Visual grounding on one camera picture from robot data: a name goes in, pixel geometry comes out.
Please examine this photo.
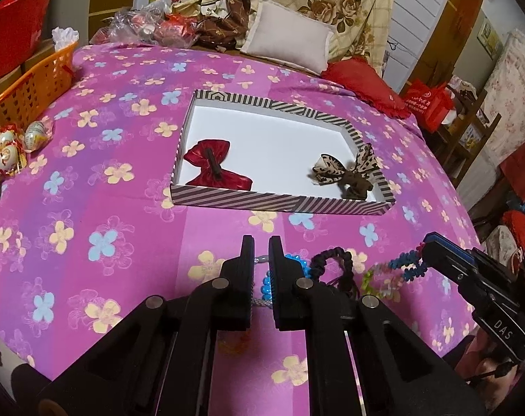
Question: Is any wooden chair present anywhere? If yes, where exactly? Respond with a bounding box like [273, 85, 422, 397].
[436, 91, 501, 187]

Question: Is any pale floral mattress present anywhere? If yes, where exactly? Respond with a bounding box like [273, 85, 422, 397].
[479, 30, 525, 165]

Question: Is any green bead bracelet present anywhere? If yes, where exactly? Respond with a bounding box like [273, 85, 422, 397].
[361, 263, 404, 301]

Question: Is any multicoloured bead bracelet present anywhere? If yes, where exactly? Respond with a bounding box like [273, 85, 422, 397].
[388, 246, 430, 283]

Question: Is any black hair tie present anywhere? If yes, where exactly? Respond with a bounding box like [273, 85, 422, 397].
[309, 247, 359, 301]

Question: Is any red bow hair clip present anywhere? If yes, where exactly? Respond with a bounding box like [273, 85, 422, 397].
[183, 139, 252, 192]

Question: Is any clear plastic bag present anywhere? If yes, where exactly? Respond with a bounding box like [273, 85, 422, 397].
[91, 0, 202, 49]

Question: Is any grey pillow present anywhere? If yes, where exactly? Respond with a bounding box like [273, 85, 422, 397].
[240, 1, 339, 75]

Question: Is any brown scrunchie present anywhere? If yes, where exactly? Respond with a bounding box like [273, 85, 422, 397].
[338, 167, 376, 202]

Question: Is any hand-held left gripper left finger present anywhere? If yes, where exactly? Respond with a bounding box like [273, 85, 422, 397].
[37, 235, 256, 416]

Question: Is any brown patterned quilt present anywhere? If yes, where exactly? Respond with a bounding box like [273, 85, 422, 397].
[196, 0, 263, 51]

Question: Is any red shopping bag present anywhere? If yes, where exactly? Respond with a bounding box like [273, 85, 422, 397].
[404, 79, 456, 133]

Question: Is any red gift bag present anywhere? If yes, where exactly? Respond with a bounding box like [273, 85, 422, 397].
[0, 0, 53, 85]

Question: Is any white crumpled cloth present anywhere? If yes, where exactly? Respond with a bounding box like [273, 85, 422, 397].
[51, 27, 80, 50]

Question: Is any striped cardboard box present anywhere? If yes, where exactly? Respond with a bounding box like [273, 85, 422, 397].
[169, 89, 396, 217]

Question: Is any orange plastic basket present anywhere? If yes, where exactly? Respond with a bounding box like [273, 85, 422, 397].
[0, 41, 79, 128]

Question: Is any blue bead bracelet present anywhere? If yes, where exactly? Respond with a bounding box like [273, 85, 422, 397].
[260, 252, 312, 308]

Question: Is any red fluffy cloth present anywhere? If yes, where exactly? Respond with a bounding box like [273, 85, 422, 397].
[502, 210, 525, 248]

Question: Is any pink floral bedsheet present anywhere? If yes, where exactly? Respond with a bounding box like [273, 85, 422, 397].
[0, 43, 484, 382]

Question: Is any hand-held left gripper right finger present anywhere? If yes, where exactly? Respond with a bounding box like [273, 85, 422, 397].
[268, 235, 488, 416]

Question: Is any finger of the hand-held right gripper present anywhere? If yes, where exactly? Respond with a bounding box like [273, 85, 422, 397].
[419, 243, 473, 286]
[424, 233, 501, 271]

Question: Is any leopard print ribbon bow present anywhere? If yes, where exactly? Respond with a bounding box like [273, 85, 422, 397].
[311, 143, 382, 187]

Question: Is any red cushion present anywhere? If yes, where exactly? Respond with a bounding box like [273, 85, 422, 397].
[323, 57, 412, 119]

